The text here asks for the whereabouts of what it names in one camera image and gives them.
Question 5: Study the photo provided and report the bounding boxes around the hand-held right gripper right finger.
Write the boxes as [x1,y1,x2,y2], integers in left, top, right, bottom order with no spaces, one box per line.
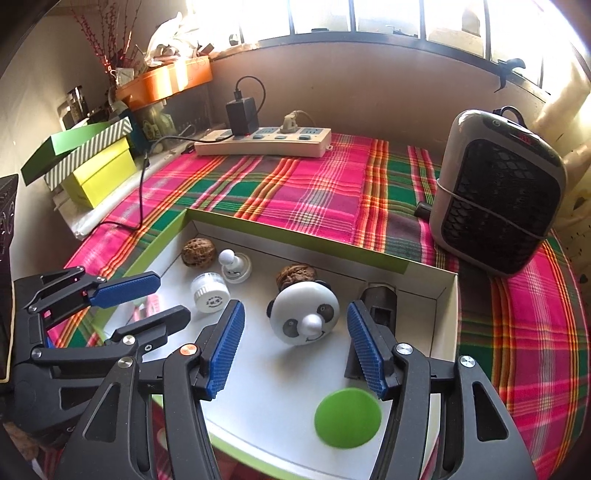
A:
[344,300,539,480]

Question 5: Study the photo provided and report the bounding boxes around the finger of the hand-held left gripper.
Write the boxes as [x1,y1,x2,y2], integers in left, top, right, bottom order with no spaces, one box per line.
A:
[30,305,191,365]
[14,267,162,318]

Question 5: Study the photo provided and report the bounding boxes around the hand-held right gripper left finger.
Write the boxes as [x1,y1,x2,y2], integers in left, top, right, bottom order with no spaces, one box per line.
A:
[55,299,246,480]

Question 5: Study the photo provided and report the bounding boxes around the pink plastic toy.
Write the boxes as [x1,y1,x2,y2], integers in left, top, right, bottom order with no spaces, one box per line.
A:
[134,298,162,319]

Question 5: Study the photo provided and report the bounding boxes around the green white cardboard box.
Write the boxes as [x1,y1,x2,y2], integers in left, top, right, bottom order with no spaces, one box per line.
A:
[90,208,462,480]

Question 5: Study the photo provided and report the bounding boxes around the white round ribbed device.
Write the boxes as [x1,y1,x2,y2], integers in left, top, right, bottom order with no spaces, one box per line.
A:
[190,272,230,315]

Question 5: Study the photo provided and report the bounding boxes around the green mushroom massager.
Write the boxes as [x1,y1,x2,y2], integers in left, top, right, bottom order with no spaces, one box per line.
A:
[314,389,383,448]

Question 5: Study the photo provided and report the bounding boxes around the white panda face fan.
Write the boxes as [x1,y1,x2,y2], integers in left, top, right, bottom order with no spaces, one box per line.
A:
[267,279,341,347]

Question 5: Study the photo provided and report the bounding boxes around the white bulb-shaped toy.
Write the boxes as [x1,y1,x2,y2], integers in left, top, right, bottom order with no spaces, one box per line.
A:
[217,249,252,283]

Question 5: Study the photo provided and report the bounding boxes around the brown walnut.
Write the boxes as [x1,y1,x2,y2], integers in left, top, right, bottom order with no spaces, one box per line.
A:
[276,263,319,289]
[181,237,218,267]

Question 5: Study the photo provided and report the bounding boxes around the black rectangular device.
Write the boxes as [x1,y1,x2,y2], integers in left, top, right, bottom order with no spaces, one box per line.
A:
[344,284,399,380]

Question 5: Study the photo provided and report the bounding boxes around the white board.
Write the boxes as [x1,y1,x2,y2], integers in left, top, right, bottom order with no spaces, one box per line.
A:
[52,152,195,241]

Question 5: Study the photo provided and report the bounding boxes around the yellow-green box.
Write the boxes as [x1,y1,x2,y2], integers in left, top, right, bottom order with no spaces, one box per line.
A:
[62,138,137,209]

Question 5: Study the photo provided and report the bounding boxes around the green box lid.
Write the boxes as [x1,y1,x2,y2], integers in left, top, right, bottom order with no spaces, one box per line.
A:
[21,121,123,186]

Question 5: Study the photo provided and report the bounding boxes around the green patterned container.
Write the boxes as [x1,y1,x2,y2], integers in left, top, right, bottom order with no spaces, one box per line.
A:
[143,108,176,141]

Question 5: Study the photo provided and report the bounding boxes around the plaid tablecloth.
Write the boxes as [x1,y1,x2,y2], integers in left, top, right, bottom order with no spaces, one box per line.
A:
[44,134,583,480]

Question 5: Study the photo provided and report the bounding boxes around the glass jar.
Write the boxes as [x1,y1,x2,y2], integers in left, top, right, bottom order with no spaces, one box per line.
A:
[67,85,88,123]

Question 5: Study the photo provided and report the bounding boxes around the beige power strip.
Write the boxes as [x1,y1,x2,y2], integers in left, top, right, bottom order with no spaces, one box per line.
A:
[194,126,333,158]

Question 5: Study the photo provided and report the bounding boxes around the grey space heater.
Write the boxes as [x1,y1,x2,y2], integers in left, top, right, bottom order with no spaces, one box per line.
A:
[414,107,568,278]

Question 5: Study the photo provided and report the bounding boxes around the orange box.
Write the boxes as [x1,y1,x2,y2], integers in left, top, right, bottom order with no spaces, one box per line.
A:
[115,59,213,110]

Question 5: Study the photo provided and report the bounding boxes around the black charger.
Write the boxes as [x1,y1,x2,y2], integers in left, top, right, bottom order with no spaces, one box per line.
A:
[225,97,260,137]

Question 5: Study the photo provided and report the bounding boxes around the white plug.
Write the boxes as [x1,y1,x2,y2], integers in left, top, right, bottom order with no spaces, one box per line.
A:
[281,111,319,134]

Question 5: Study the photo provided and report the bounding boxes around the red berry branches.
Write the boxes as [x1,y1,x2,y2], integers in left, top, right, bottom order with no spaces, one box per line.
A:
[74,0,139,79]

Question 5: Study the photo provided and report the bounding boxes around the cream cushion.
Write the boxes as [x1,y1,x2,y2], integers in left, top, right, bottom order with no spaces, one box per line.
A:
[540,46,591,259]

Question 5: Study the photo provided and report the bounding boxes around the white plastic bag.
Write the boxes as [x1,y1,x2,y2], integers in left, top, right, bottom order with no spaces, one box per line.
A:
[145,11,208,63]

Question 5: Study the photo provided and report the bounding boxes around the black charger cable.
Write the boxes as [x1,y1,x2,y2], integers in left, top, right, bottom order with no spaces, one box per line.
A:
[85,76,267,232]

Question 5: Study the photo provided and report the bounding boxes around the black window handle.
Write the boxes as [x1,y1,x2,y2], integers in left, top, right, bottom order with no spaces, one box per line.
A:
[496,59,526,93]

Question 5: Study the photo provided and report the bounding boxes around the window frame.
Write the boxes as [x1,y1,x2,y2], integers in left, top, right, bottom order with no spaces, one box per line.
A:
[212,0,555,93]

